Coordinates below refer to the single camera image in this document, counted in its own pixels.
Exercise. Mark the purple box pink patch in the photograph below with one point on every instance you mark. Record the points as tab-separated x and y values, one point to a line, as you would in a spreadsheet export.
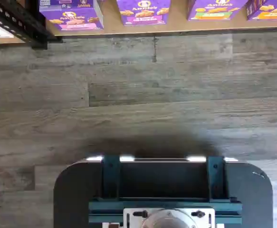
76	22

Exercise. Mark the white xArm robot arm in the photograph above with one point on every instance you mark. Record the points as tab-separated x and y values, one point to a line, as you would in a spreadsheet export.
169	221

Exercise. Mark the dark robot base cart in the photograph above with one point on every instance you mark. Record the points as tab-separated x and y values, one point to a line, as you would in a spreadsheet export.
69	190

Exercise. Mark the purple box violet patch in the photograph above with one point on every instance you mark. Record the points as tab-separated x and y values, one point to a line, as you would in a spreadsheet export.
143	12

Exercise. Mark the purple box green patch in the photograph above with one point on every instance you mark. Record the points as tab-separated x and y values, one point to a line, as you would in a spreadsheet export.
212	9

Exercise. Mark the purple box yellow patch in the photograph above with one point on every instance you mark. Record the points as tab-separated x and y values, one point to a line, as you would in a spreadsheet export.
271	12

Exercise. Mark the white mounting plate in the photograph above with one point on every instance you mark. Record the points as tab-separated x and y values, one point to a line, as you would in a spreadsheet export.
131	221

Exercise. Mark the black metal shelving unit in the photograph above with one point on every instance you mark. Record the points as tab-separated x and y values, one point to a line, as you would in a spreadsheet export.
21	21

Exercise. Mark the teal metal frame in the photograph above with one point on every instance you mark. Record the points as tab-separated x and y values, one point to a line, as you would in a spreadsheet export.
109	175

